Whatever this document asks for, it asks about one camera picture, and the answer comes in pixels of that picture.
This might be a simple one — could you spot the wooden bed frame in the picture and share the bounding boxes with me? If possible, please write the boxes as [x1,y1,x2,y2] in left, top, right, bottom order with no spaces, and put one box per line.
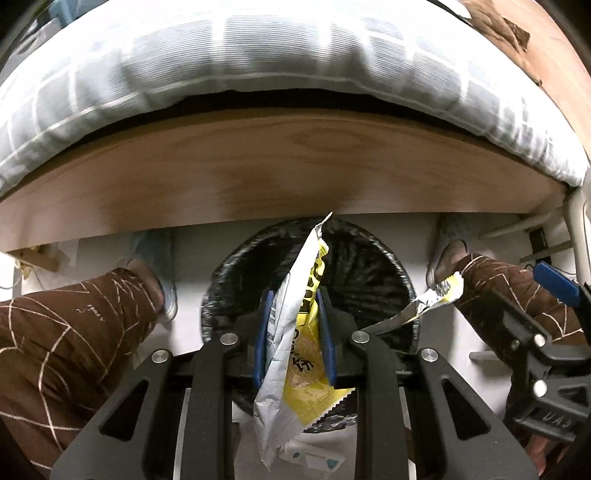
[0,113,573,260]

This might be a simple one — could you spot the bed with checked grey sheet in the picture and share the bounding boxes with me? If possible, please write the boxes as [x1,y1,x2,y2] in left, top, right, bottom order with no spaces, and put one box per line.
[0,0,591,198]

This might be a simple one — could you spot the round bin with black bag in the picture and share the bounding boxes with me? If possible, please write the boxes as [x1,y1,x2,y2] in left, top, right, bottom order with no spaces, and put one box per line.
[199,216,422,435]

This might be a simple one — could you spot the person's right leg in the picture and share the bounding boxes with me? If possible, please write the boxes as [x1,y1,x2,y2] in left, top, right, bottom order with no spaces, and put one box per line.
[455,256,585,365]

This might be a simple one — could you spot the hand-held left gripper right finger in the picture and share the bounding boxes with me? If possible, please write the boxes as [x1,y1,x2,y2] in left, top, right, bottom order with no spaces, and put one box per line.
[315,286,542,480]

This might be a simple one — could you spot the person's left leg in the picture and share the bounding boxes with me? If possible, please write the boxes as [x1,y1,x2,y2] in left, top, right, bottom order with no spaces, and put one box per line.
[0,267,168,480]

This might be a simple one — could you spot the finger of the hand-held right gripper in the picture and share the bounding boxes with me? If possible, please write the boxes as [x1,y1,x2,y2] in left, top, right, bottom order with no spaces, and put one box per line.
[501,262,591,370]

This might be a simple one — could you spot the person's leg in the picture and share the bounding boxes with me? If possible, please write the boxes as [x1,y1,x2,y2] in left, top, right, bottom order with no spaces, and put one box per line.
[455,256,585,365]
[0,267,168,480]

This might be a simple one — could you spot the small white packet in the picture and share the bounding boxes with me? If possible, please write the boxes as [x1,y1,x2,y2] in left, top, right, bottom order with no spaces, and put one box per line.
[284,440,345,472]

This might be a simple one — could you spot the brown patterned garment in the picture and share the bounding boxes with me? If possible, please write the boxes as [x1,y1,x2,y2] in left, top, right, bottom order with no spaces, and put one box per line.
[455,0,532,49]

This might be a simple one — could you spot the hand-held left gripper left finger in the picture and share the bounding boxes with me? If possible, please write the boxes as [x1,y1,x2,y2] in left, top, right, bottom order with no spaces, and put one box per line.
[50,288,279,480]

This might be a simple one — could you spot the person's right hand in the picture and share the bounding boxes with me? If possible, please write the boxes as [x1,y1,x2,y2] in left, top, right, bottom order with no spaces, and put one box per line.
[525,434,565,478]

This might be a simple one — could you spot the yellow white snack wrapper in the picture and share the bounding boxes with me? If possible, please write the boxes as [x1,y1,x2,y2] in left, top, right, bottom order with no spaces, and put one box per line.
[253,212,354,472]

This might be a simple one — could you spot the grey slipper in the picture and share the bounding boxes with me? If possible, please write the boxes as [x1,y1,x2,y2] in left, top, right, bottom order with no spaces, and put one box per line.
[426,215,472,288]
[126,230,180,322]

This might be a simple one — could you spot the white cable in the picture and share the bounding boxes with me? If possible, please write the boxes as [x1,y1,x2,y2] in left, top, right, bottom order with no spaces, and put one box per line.
[0,263,34,291]

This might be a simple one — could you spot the silver yellow torn wrapper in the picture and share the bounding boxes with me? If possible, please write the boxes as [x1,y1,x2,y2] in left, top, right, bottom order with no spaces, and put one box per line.
[360,271,464,337]

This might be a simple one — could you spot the beige metal frame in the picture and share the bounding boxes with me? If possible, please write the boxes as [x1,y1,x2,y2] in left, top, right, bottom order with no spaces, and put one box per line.
[478,187,591,296]

